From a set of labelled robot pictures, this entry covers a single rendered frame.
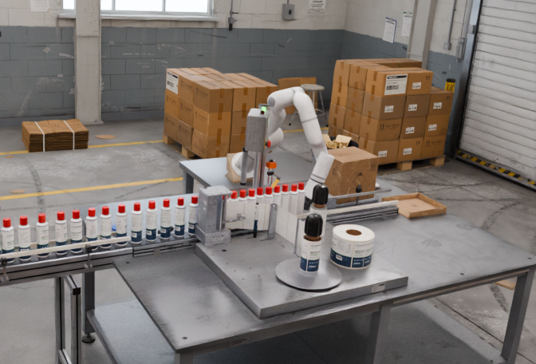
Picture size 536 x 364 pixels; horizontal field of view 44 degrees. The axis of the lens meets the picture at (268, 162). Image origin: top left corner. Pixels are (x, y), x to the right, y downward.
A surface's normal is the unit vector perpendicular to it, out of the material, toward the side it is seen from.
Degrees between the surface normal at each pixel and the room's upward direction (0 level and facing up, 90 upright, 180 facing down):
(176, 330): 0
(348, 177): 90
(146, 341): 1
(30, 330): 0
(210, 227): 90
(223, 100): 90
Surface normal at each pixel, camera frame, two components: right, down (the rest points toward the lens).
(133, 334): 0.09, -0.95
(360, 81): -0.83, 0.11
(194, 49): 0.50, 0.30
